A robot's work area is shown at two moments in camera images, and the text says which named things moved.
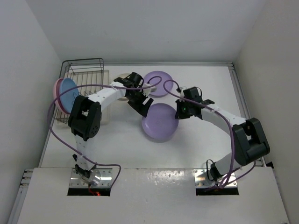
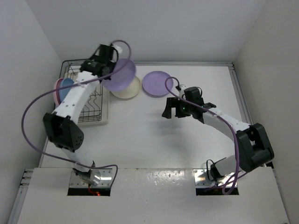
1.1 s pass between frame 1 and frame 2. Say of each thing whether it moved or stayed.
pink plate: stayed
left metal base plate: stayed
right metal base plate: stayed
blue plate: stayed
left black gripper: moved
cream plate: moved
